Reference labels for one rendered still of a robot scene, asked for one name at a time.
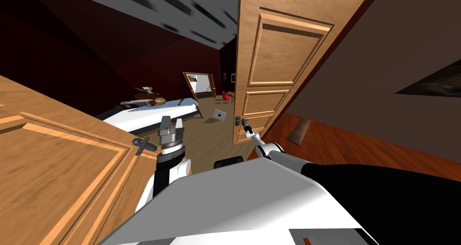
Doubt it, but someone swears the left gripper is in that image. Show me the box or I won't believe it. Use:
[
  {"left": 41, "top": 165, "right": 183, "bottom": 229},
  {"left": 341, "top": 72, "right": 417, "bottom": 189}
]
[{"left": 158, "top": 115, "right": 185, "bottom": 147}]

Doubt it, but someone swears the white bed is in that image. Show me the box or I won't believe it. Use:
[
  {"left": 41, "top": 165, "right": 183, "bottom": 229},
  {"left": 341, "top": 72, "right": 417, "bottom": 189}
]
[{"left": 95, "top": 97, "right": 204, "bottom": 134}]

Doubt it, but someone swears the dark wooden nightstand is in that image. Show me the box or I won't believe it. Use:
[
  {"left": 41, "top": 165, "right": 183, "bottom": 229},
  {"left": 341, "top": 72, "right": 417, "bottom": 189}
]
[{"left": 132, "top": 86, "right": 163, "bottom": 102}]

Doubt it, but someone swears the wooden framed standing mirror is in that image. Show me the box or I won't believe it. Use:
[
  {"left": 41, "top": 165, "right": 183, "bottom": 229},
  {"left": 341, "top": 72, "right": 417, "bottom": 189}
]
[{"left": 182, "top": 72, "right": 217, "bottom": 102}]

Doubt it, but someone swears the brown floor mat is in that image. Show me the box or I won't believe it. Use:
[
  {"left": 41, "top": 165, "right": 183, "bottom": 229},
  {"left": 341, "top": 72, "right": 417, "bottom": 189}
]
[{"left": 286, "top": 118, "right": 312, "bottom": 147}]

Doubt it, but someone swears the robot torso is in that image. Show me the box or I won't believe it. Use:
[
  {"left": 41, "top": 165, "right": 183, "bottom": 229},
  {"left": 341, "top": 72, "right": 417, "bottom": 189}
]
[{"left": 98, "top": 156, "right": 380, "bottom": 245}]

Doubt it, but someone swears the light wooden panelled door leaf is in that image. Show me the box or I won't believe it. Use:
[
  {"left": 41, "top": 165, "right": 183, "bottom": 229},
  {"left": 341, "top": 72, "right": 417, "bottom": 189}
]
[
  {"left": 232, "top": 0, "right": 376, "bottom": 145},
  {"left": 0, "top": 75, "right": 163, "bottom": 245}
]

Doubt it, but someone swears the dark picture on wall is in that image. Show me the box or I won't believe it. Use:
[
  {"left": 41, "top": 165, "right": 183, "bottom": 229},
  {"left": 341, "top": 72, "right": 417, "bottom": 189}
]
[{"left": 394, "top": 59, "right": 461, "bottom": 98}]

